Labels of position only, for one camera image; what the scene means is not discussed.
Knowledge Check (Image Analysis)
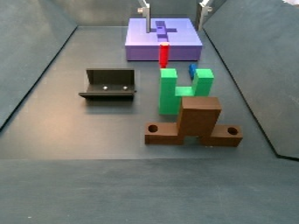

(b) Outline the purple board with cross slot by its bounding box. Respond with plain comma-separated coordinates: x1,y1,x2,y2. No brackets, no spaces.
125,18,203,61

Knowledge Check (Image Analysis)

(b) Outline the blue cylindrical peg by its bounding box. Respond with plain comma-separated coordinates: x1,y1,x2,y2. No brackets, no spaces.
188,64,197,80

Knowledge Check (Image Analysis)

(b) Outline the brown T-shaped block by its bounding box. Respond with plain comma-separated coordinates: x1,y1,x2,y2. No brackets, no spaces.
144,96,243,147

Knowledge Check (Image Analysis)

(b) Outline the black angle bracket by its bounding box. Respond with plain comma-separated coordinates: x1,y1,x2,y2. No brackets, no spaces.
78,68,136,99

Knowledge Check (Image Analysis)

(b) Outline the green U-shaped block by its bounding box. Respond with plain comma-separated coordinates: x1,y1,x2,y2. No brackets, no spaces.
158,68,213,115

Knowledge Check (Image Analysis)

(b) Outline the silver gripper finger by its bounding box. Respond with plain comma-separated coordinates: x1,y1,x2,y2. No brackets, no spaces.
197,0,212,30
137,0,150,33

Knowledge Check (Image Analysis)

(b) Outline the red cylindrical peg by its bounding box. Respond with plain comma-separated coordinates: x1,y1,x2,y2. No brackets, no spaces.
158,42,169,68

